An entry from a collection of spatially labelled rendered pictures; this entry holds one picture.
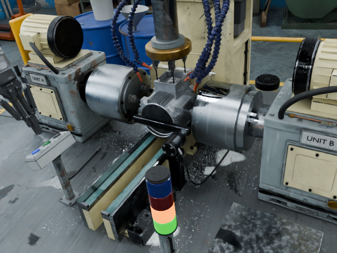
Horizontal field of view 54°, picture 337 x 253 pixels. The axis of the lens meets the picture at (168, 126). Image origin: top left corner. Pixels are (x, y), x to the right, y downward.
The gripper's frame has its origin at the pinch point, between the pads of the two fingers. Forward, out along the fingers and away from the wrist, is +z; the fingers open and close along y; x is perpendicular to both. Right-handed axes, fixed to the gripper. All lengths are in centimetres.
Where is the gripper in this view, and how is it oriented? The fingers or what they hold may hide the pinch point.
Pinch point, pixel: (34, 125)
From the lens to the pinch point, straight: 123.8
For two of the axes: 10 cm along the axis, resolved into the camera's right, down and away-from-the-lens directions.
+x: -7.6, 1.1, 6.4
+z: 4.2, 8.4, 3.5
